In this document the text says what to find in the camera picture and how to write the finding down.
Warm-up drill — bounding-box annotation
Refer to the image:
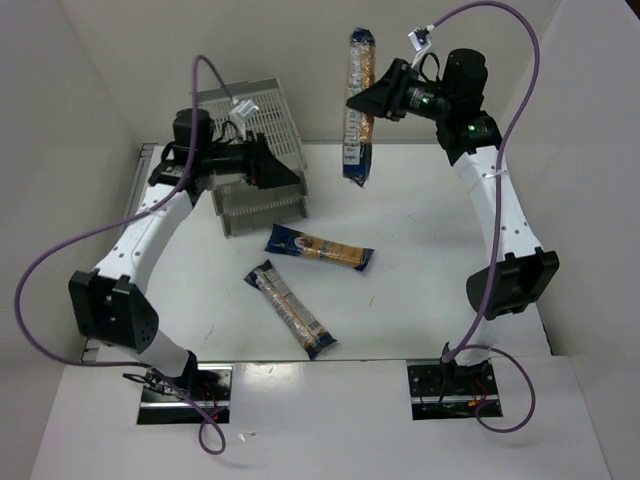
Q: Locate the blue orange spaghetti bag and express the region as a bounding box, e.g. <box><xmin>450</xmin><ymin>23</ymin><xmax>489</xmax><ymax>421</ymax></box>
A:
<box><xmin>265</xmin><ymin>224</ymin><xmax>375</xmax><ymax>272</ymax></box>
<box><xmin>342</xmin><ymin>27</ymin><xmax>376</xmax><ymax>187</ymax></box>

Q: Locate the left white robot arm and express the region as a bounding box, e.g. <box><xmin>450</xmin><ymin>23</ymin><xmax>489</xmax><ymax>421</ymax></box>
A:
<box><xmin>68</xmin><ymin>108</ymin><xmax>301</xmax><ymax>394</ymax></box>

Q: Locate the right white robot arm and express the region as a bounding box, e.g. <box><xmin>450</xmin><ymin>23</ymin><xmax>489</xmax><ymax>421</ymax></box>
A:
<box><xmin>346</xmin><ymin>48</ymin><xmax>559</xmax><ymax>370</ymax></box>

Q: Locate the grey stacked tray shelf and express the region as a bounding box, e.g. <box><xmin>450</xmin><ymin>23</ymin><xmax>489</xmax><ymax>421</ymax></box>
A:
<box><xmin>199</xmin><ymin>77</ymin><xmax>308</xmax><ymax>238</ymax></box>

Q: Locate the blue silver spaghetti bag front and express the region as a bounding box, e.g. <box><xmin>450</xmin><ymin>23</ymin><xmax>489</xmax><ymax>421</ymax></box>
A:
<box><xmin>244</xmin><ymin>260</ymin><xmax>337</xmax><ymax>361</ymax></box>

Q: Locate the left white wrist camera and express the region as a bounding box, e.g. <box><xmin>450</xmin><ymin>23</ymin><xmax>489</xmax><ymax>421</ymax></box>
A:
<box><xmin>229</xmin><ymin>99</ymin><xmax>259</xmax><ymax>124</ymax></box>

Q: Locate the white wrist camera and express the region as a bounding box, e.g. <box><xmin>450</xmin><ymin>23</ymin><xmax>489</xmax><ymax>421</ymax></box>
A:
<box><xmin>229</xmin><ymin>99</ymin><xmax>259</xmax><ymax>124</ymax></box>
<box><xmin>407</xmin><ymin>25</ymin><xmax>433</xmax><ymax>53</ymax></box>

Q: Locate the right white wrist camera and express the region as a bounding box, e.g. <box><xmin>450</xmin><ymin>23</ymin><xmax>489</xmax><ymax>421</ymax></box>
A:
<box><xmin>407</xmin><ymin>25</ymin><xmax>433</xmax><ymax>53</ymax></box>

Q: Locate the aluminium frame rail left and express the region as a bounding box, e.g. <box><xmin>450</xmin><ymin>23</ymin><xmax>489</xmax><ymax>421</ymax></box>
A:
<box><xmin>87</xmin><ymin>143</ymin><xmax>157</xmax><ymax>345</ymax></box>

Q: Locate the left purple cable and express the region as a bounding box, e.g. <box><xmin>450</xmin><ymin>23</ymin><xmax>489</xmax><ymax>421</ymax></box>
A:
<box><xmin>14</xmin><ymin>55</ymin><xmax>241</xmax><ymax>455</ymax></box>

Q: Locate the purple cable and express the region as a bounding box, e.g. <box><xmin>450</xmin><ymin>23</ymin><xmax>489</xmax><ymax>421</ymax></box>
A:
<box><xmin>14</xmin><ymin>55</ymin><xmax>241</xmax><ymax>455</ymax></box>
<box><xmin>424</xmin><ymin>0</ymin><xmax>542</xmax><ymax>434</ymax></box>

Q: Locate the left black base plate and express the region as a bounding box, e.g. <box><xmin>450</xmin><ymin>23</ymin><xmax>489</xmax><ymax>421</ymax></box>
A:
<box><xmin>123</xmin><ymin>363</ymin><xmax>233</xmax><ymax>426</ymax></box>

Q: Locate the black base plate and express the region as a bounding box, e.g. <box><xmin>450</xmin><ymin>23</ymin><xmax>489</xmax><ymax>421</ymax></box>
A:
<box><xmin>406</xmin><ymin>359</ymin><xmax>502</xmax><ymax>421</ymax></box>
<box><xmin>123</xmin><ymin>363</ymin><xmax>233</xmax><ymax>426</ymax></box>

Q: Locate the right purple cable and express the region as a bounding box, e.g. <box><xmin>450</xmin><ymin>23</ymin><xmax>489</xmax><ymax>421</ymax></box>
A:
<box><xmin>424</xmin><ymin>0</ymin><xmax>542</xmax><ymax>434</ymax></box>

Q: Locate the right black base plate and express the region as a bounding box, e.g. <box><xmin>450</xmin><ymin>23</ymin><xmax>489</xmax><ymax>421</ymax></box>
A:
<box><xmin>406</xmin><ymin>359</ymin><xmax>502</xmax><ymax>421</ymax></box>

